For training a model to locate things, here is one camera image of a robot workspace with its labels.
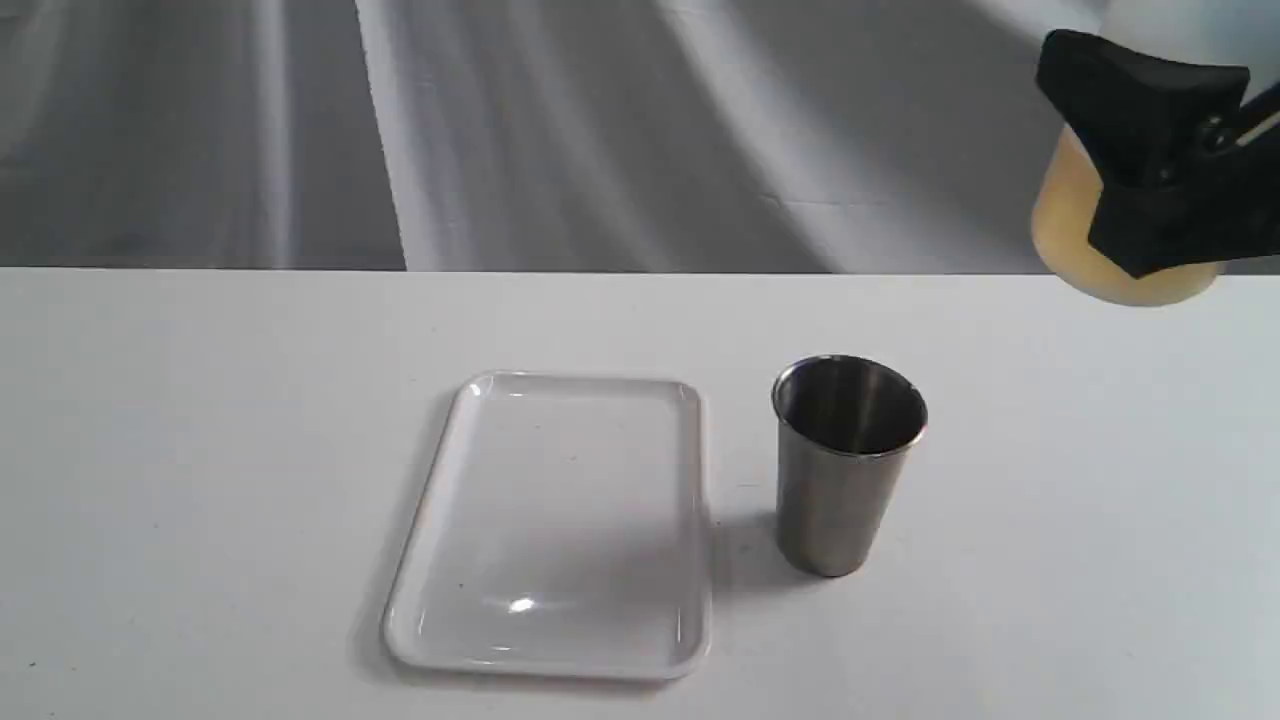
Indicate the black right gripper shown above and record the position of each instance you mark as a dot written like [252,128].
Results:
[1188,169]

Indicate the clear plastic squeeze bottle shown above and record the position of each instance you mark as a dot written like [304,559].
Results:
[1196,32]

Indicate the stainless steel cup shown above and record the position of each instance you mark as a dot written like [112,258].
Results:
[845,427]

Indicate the grey fabric backdrop curtain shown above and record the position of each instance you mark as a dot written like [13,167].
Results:
[849,137]

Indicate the white rectangular plastic tray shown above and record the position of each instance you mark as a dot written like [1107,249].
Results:
[563,531]

